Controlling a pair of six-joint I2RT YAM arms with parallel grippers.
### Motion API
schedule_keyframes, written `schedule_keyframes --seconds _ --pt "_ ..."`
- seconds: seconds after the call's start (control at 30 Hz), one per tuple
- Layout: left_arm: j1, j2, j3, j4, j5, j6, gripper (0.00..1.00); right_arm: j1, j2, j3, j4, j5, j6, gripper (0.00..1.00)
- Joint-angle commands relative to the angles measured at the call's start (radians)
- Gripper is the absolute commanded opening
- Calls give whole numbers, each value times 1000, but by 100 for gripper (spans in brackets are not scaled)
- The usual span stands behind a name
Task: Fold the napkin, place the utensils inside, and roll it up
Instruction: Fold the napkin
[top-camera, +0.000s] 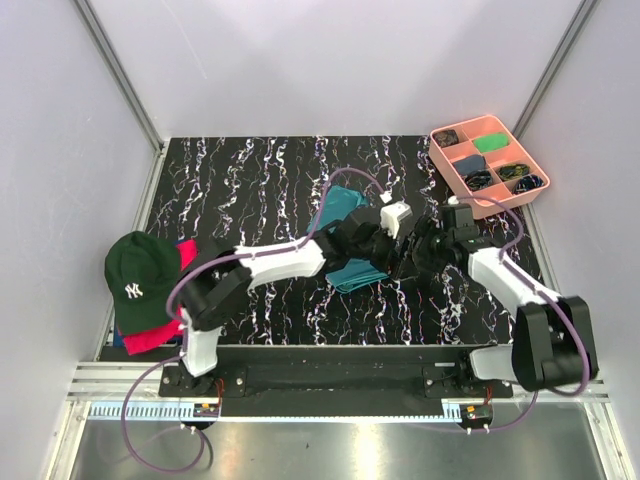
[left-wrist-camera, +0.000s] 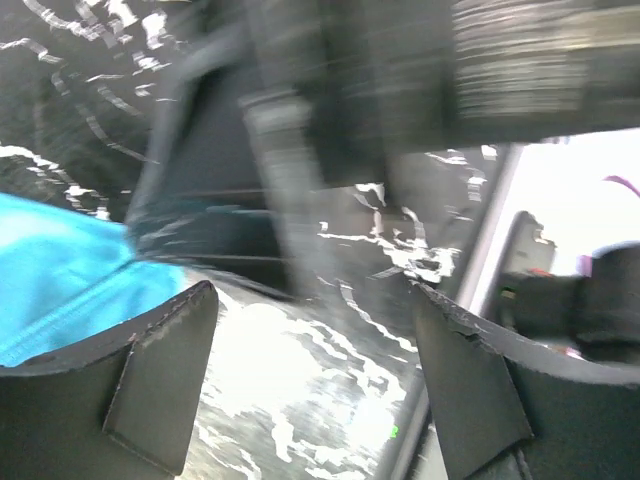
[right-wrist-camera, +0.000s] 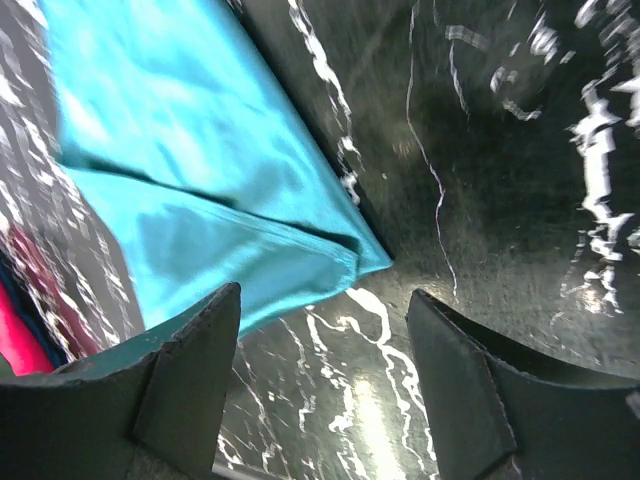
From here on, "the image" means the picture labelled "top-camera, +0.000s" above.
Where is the grey blue rolled cloth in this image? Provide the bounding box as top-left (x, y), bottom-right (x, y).
top-left (452, 154), bottom-right (486, 177)

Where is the pink folded cloth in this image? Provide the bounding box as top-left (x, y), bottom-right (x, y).
top-left (122, 238), bottom-right (202, 356)

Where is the aluminium front rail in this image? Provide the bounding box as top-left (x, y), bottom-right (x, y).
top-left (67, 359), bottom-right (611, 401)

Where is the blue black rolled cloth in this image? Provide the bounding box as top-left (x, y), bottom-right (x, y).
top-left (512, 174), bottom-right (545, 195)

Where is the aluminium frame post right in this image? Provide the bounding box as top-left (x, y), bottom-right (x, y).
top-left (513, 0), bottom-right (600, 140)

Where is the pink compartment tray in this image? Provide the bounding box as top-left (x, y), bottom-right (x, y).
top-left (429, 115), bottom-right (551, 220)

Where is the teal cloth napkin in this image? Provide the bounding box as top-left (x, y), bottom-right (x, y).
top-left (317, 186), bottom-right (388, 294)

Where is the yellow black rolled cloth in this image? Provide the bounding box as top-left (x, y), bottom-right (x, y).
top-left (496, 163), bottom-right (530, 182)

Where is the aluminium frame post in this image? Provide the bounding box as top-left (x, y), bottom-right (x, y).
top-left (513, 0), bottom-right (600, 140)
top-left (71, 0), bottom-right (164, 152)

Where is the aluminium frame post left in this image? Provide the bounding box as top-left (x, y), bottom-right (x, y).
top-left (71, 0), bottom-right (164, 152)

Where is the dark green baseball cap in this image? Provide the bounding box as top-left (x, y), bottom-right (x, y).
top-left (104, 231), bottom-right (181, 336)

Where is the black patterned rolled cloth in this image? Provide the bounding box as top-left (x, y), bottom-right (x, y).
top-left (464, 170), bottom-right (494, 192)

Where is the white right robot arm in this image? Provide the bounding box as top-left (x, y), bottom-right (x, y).
top-left (380, 202), bottom-right (598, 397)

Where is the dark patterned rolled cloth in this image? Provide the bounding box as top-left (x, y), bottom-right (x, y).
top-left (433, 129), bottom-right (460, 148)

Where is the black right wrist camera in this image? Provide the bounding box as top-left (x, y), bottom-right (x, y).
top-left (441, 203), bottom-right (479, 242)

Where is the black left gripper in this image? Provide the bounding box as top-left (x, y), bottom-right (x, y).
top-left (348, 221), bottom-right (417, 280)

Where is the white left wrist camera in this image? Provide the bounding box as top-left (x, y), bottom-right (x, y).
top-left (380, 201), bottom-right (412, 239)

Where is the green rolled cloth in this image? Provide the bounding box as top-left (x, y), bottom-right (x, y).
top-left (473, 133), bottom-right (510, 153)

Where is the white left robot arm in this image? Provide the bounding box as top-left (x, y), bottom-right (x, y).
top-left (168, 202), bottom-right (412, 396)

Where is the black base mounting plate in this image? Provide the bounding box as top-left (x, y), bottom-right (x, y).
top-left (159, 345), bottom-right (513, 419)

